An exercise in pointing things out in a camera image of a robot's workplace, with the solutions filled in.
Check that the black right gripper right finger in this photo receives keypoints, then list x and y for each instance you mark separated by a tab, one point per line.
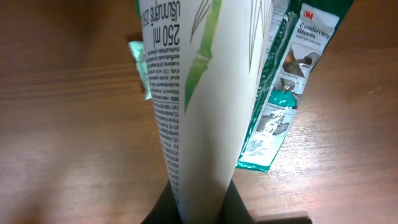
233	210

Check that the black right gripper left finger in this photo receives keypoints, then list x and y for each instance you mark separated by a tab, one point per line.
165	210

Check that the white cream tube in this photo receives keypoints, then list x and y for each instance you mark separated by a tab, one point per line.
204	62

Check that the mint green snack packet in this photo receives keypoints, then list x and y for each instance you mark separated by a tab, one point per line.
138	52

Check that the green wipes package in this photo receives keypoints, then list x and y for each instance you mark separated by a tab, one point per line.
299	34

